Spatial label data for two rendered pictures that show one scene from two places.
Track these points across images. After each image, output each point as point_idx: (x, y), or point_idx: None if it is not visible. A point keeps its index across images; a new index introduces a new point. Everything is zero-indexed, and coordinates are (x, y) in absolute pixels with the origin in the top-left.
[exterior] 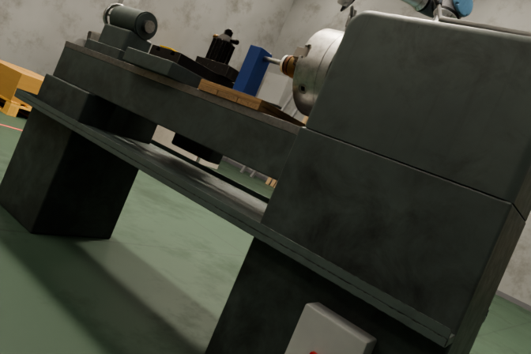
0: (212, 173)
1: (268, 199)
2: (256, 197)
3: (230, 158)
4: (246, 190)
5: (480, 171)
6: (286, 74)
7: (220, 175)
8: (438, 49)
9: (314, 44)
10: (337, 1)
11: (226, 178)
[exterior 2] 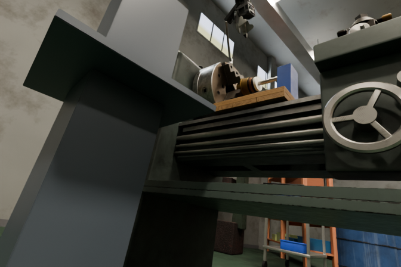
0: (351, 195)
1: (206, 183)
2: (223, 190)
3: (258, 177)
4: (243, 189)
5: None
6: (253, 92)
7: (323, 190)
8: None
9: None
10: (245, 21)
11: (300, 189)
